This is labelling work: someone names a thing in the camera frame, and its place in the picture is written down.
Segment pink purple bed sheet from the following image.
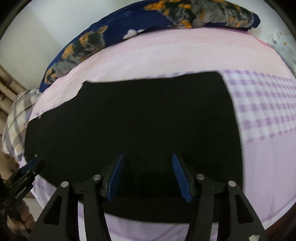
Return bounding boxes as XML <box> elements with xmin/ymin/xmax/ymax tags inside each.
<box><xmin>18</xmin><ymin>27</ymin><xmax>296</xmax><ymax>241</ymax></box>

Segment black pants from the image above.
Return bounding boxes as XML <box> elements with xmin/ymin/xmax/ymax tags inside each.
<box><xmin>24</xmin><ymin>72</ymin><xmax>246</xmax><ymax>225</ymax></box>

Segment navy floral pillow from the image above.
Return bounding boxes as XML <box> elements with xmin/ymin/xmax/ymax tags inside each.
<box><xmin>39</xmin><ymin>0</ymin><xmax>261</xmax><ymax>93</ymax></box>

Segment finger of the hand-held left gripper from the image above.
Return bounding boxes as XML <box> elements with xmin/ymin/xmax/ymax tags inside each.
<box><xmin>20</xmin><ymin>158</ymin><xmax>46</xmax><ymax>180</ymax></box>

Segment plaid pillow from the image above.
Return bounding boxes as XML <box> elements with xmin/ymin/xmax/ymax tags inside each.
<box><xmin>2</xmin><ymin>89</ymin><xmax>43</xmax><ymax>161</ymax></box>

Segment white dotted cloth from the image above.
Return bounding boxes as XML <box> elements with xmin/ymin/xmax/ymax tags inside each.
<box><xmin>266</xmin><ymin>29</ymin><xmax>294</xmax><ymax>70</ymax></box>

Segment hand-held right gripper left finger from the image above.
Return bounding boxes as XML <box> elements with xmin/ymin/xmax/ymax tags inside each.
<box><xmin>28</xmin><ymin>153</ymin><xmax>131</xmax><ymax>241</ymax></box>

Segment person's left hand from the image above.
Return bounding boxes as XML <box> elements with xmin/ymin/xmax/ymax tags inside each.
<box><xmin>6</xmin><ymin>199</ymin><xmax>36</xmax><ymax>237</ymax></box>

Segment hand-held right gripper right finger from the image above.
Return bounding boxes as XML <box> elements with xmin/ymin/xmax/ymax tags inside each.
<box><xmin>171</xmin><ymin>152</ymin><xmax>270</xmax><ymax>241</ymax></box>

